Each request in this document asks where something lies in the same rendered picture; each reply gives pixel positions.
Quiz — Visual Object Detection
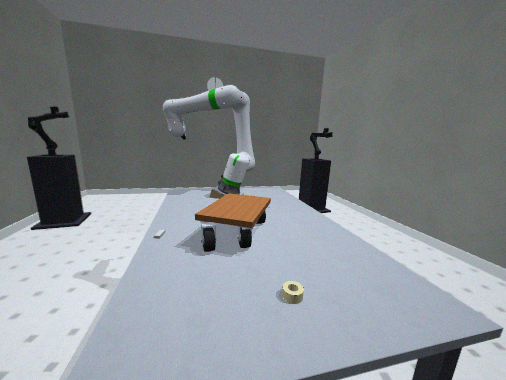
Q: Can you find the beige roll of masking tape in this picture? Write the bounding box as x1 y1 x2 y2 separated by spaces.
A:
282 281 304 304

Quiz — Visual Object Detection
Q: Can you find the wooden dolly with black casters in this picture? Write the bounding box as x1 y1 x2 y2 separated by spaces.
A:
195 193 271 252

